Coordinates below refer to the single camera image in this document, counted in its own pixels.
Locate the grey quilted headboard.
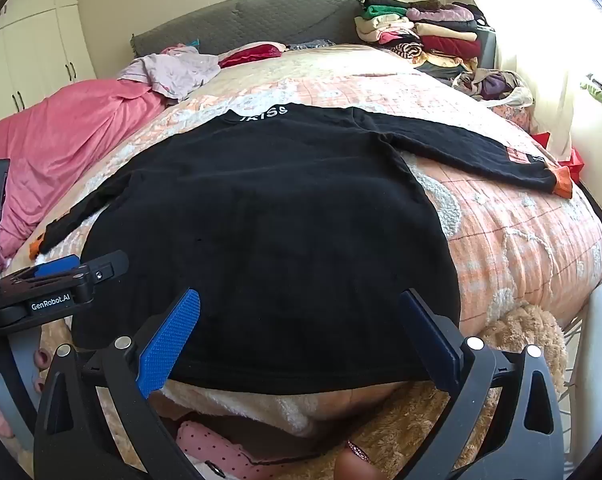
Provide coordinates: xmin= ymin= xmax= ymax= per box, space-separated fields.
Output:
xmin=130 ymin=0 xmax=366 ymax=58

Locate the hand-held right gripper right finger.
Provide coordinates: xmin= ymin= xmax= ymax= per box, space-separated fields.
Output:
xmin=398 ymin=287 xmax=566 ymax=480

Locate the pink polka-dot cloth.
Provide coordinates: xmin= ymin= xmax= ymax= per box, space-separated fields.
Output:
xmin=175 ymin=420 xmax=342 ymax=480

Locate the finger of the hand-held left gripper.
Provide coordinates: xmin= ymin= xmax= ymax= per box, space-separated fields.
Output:
xmin=11 ymin=249 xmax=130 ymax=301

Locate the white furniture piece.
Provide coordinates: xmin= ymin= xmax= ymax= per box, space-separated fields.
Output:
xmin=563 ymin=272 xmax=602 ymax=480

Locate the person's left hand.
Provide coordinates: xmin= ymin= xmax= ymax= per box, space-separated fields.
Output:
xmin=0 ymin=345 xmax=56 ymax=441

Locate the pile of folded clothes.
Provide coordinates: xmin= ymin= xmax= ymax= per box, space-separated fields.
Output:
xmin=355 ymin=0 xmax=492 ymax=73

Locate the white curtain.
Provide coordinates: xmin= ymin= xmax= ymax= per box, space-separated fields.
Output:
xmin=468 ymin=0 xmax=602 ymax=161

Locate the orange plaid tufted blanket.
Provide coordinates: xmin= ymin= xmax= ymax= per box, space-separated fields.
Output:
xmin=1 ymin=44 xmax=602 ymax=356

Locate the lilac crumpled garment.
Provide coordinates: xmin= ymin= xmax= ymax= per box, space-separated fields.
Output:
xmin=117 ymin=45 xmax=222 ymax=103

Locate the person's foot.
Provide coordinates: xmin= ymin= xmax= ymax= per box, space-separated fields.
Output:
xmin=335 ymin=441 xmax=382 ymax=480

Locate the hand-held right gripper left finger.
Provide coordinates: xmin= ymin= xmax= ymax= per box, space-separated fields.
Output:
xmin=33 ymin=287 xmax=202 ymax=480

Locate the white bag of clothes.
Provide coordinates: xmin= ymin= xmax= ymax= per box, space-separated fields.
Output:
xmin=451 ymin=69 xmax=534 ymax=108

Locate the red pillow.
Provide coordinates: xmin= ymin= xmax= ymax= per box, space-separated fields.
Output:
xmin=218 ymin=42 xmax=286 ymax=70

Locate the black sweater with orange cuffs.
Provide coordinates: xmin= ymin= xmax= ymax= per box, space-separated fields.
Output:
xmin=30 ymin=101 xmax=574 ymax=397

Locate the red bag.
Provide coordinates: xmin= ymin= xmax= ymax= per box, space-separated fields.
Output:
xmin=533 ymin=131 xmax=586 ymax=186

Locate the cream wardrobe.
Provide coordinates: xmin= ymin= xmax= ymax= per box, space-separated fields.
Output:
xmin=0 ymin=0 xmax=98 ymax=138

